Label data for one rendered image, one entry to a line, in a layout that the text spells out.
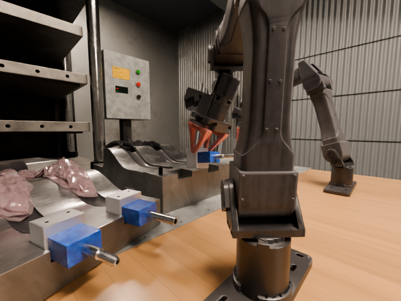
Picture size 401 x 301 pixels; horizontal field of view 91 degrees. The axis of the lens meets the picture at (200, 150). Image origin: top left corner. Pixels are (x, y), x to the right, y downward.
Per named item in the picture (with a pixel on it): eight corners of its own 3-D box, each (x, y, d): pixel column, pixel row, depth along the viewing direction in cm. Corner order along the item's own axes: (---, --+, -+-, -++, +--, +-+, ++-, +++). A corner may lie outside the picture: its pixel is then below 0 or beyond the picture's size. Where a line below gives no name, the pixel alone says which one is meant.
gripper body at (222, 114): (188, 117, 48) (199, 88, 47) (213, 123, 56) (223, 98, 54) (207, 126, 45) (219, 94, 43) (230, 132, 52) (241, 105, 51)
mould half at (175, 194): (230, 190, 64) (230, 149, 63) (163, 214, 46) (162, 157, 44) (149, 169, 99) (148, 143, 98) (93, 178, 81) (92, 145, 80)
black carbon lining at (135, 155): (203, 169, 64) (203, 140, 63) (162, 178, 52) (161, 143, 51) (148, 159, 88) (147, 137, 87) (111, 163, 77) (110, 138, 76)
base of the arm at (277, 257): (181, 254, 19) (246, 297, 14) (270, 200, 33) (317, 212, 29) (182, 329, 20) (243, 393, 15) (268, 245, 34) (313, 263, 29)
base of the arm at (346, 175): (324, 168, 62) (351, 171, 58) (335, 160, 77) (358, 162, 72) (322, 192, 63) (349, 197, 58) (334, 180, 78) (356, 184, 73)
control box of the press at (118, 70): (156, 263, 148) (151, 60, 133) (116, 285, 127) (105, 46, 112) (142, 250, 163) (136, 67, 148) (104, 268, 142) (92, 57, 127)
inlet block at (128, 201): (184, 230, 33) (184, 199, 33) (166, 246, 29) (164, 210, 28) (128, 215, 39) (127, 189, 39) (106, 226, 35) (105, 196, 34)
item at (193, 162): (240, 167, 47) (239, 144, 48) (229, 167, 43) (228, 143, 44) (199, 168, 56) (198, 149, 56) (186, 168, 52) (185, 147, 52)
